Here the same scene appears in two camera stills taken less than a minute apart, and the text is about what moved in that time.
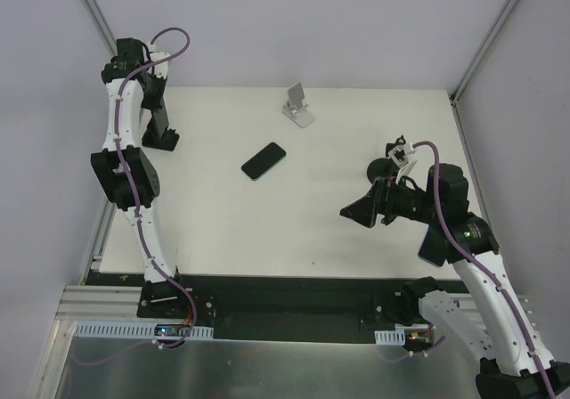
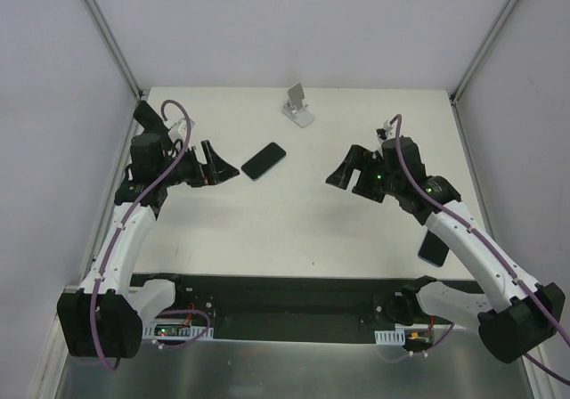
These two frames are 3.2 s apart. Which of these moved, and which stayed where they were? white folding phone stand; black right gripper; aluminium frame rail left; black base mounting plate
Moved: black right gripper
Stayed: aluminium frame rail left; white folding phone stand; black base mounting plate
